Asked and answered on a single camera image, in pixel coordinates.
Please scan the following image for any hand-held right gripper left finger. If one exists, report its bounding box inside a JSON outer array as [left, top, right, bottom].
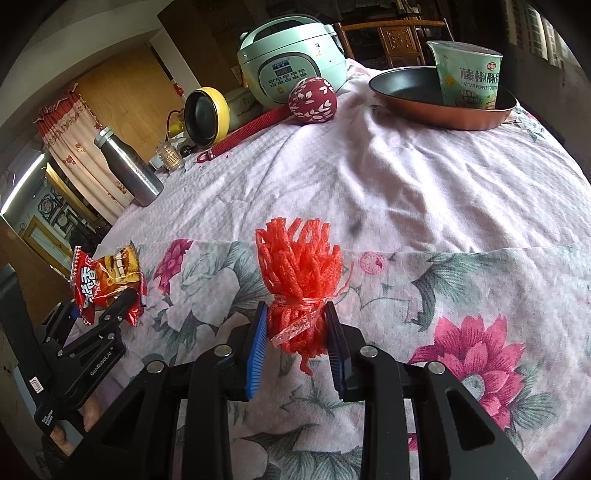
[[85, 301, 271, 480]]

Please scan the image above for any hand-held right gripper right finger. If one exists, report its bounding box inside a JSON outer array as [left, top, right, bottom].
[[323, 301, 539, 480]]

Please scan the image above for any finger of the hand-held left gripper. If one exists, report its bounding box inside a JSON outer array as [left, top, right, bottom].
[[95, 287, 140, 329], [41, 299, 81, 342]]

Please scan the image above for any red snack packet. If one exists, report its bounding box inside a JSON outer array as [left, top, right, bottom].
[[69, 240, 147, 328]]

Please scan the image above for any red foam fruit net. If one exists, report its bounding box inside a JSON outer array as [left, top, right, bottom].
[[255, 217, 354, 377]]

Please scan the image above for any person's left hand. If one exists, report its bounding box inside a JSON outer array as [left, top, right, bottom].
[[48, 394, 102, 457]]

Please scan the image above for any stainless steel bottle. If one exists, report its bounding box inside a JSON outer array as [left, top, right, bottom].
[[93, 126, 165, 208]]

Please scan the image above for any fluorescent tube lamp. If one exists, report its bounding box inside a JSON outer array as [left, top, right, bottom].
[[0, 152, 44, 215]]

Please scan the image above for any clear toothpick jar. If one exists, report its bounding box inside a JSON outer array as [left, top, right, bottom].
[[156, 142, 184, 172]]

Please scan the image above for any red flowered door curtain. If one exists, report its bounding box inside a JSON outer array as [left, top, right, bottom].
[[33, 82, 132, 224]]

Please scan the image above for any pink floral blanket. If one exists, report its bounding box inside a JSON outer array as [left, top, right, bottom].
[[90, 58, 591, 480]]

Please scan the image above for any yellow rimmed round pan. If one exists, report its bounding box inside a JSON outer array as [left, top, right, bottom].
[[184, 87, 230, 147]]

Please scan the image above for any pale cream pot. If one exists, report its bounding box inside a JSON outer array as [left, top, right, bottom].
[[225, 88, 264, 130]]

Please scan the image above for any red patterned massage hammer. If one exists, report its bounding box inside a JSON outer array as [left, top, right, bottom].
[[196, 77, 339, 163]]

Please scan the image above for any copper frying pan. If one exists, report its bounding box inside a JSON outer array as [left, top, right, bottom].
[[368, 66, 518, 131]]

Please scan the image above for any dark brown wardrobe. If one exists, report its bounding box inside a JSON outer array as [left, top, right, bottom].
[[157, 0, 259, 88]]

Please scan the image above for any pale green rice cooker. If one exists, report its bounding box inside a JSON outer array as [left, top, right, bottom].
[[237, 14, 349, 106]]

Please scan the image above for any green instant noodle cup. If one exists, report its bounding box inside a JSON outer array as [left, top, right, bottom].
[[426, 40, 504, 112]]

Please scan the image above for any carved wooden chair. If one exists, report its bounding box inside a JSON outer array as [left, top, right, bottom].
[[333, 17, 451, 69]]

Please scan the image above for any window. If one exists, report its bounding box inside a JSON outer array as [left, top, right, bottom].
[[505, 0, 573, 70]]

